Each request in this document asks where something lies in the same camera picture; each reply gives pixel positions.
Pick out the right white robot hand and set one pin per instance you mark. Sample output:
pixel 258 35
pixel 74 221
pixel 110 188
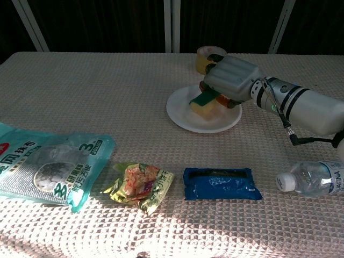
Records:
pixel 233 78

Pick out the yellow green sponge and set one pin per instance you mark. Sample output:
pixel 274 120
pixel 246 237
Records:
pixel 205 103

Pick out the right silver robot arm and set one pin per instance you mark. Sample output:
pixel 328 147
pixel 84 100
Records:
pixel 309 107

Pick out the white round plate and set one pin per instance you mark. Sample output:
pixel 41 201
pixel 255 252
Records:
pixel 185 113

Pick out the yellow packing tape roll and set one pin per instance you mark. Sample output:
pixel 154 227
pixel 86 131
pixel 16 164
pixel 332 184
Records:
pixel 201 60

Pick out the dark pleated curtain panel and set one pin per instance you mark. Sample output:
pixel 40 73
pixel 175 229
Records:
pixel 10 29
pixel 317 27
pixel 228 24
pixel 102 25

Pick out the blue foil packet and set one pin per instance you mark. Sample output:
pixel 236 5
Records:
pixel 220 185

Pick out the clear plastic water bottle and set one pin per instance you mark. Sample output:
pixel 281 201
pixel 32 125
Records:
pixel 311 178

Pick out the beige waffle-weave tablecloth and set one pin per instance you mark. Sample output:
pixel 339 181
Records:
pixel 107 107

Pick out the yellow green snack packet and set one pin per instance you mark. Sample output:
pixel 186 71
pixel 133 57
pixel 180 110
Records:
pixel 139 185

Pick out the teal dishcloth package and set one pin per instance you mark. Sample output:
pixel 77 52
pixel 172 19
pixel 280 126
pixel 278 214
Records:
pixel 40 172

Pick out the white frame post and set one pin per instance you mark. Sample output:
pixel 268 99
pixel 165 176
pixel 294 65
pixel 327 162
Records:
pixel 31 24
pixel 172 25
pixel 282 25

